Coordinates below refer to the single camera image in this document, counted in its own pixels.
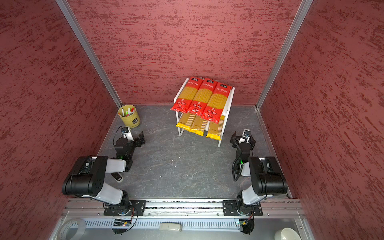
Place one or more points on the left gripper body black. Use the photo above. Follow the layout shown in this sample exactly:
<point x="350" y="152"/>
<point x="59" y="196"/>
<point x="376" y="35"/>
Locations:
<point x="137" y="143"/>

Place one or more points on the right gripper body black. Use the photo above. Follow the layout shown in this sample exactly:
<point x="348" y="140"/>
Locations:
<point x="235" y="140"/>

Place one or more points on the yellow pasta package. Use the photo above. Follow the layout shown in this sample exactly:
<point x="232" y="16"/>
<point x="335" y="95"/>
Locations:
<point x="198" y="126"/>
<point x="215" y="130"/>
<point x="186" y="121"/>

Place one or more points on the red pasta package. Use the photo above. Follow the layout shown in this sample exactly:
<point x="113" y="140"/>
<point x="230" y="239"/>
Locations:
<point x="187" y="95"/>
<point x="217" y="102"/>
<point x="202" y="97"/>

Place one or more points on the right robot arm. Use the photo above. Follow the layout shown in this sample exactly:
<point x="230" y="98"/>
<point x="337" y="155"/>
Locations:
<point x="267" y="178"/>

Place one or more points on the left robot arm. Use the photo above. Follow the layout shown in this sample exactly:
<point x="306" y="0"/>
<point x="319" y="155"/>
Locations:
<point x="87" y="177"/>

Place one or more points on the yellow pen holder cup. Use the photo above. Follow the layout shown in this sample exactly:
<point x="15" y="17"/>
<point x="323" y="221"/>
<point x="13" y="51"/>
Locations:
<point x="129" y="115"/>

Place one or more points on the white two-tier shelf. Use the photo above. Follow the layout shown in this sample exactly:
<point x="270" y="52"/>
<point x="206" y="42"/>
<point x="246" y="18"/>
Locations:
<point x="226" y="110"/>

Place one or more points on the small white remote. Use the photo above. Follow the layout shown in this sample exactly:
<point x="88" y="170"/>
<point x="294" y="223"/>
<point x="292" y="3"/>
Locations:
<point x="170" y="227"/>

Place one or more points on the white bowl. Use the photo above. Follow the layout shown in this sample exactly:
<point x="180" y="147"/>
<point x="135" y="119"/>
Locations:
<point x="287" y="234"/>

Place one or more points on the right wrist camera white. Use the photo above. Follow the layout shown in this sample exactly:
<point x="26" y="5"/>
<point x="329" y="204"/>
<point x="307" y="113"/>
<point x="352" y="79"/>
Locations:
<point x="246" y="134"/>

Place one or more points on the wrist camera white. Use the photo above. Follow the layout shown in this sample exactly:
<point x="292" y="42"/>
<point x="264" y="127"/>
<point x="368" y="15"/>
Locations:
<point x="127" y="134"/>
<point x="246" y="134"/>

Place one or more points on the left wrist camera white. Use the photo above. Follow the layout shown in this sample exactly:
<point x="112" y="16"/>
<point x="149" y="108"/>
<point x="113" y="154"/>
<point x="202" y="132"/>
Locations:
<point x="127" y="134"/>

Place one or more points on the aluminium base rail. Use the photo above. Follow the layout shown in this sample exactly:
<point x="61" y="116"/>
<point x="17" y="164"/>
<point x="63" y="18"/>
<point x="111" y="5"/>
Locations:
<point x="189" y="208"/>

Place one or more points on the white cable duct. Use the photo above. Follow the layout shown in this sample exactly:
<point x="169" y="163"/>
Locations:
<point x="215" y="224"/>

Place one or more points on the right aluminium corner post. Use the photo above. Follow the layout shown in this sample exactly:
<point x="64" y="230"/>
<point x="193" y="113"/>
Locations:
<point x="291" y="35"/>

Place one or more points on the aluminium corner post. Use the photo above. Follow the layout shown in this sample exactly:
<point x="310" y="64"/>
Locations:
<point x="79" y="33"/>
<point x="291" y="35"/>

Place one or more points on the left aluminium corner post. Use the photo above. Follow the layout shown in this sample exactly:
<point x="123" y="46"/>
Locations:
<point x="79" y="33"/>

